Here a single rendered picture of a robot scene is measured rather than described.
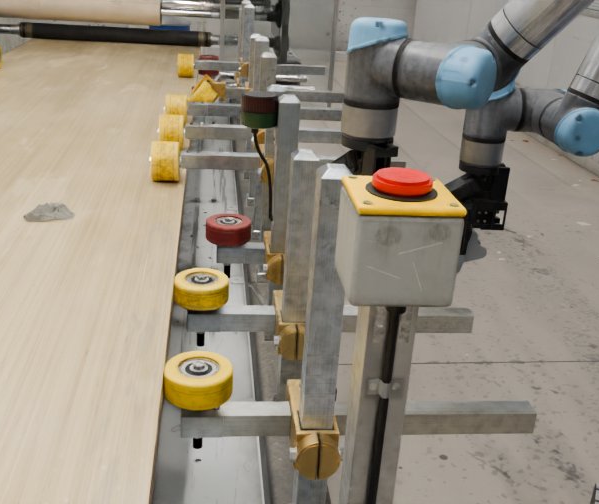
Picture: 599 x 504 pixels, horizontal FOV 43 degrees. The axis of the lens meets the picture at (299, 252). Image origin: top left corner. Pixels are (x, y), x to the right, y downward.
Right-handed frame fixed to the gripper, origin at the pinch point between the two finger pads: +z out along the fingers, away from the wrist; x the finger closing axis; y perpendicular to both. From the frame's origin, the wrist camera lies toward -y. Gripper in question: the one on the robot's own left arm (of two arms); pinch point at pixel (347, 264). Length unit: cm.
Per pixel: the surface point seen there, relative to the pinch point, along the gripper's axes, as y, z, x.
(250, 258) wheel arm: -26.0, 8.8, -4.5
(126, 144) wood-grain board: -86, 3, -11
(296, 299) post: 3.2, 2.8, -9.8
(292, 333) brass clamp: 5.6, 6.7, -11.3
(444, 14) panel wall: -638, 20, 483
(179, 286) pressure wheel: -5.5, 2.5, -24.2
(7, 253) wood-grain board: -26, 3, -45
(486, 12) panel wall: -518, 7, 443
